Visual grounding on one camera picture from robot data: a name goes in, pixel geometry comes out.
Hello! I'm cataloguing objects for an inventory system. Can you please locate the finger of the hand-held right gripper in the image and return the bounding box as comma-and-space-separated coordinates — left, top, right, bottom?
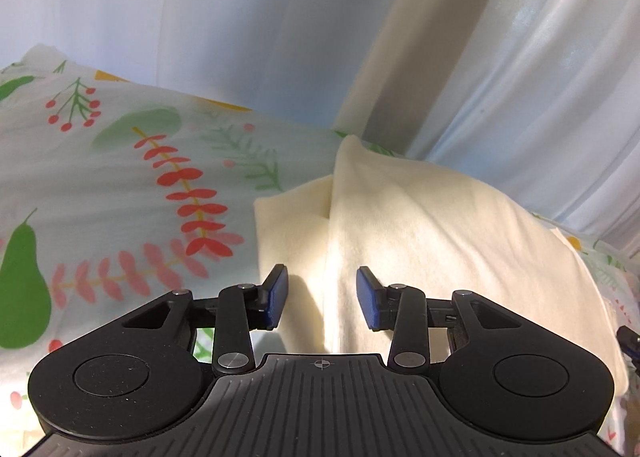
616, 326, 640, 363

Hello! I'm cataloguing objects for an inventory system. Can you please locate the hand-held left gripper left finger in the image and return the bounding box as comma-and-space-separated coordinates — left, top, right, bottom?
120, 263, 291, 375

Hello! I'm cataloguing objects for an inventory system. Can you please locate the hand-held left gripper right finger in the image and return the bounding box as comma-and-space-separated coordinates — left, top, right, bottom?
355, 266, 521, 370

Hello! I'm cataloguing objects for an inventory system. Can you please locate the cream knit sweater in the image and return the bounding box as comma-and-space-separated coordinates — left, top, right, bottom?
253, 134, 629, 394

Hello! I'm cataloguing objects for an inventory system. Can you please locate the floral printed bedsheet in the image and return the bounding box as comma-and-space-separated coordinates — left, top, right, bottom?
0, 43, 640, 457

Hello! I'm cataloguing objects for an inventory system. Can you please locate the beige curtain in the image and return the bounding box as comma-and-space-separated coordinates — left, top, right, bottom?
336, 0, 506, 158

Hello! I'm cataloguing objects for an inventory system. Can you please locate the white sheer curtain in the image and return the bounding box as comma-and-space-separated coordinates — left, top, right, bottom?
0, 0, 640, 258

